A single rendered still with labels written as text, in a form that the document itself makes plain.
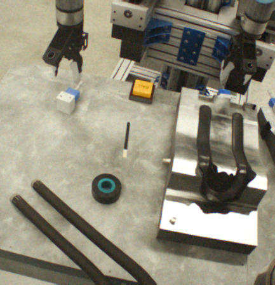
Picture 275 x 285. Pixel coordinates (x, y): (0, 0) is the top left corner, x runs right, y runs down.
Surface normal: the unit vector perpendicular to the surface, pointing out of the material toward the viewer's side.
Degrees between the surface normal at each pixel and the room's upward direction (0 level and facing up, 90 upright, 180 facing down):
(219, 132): 3
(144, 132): 0
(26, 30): 0
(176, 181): 84
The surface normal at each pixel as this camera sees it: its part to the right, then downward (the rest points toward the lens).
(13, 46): 0.12, -0.63
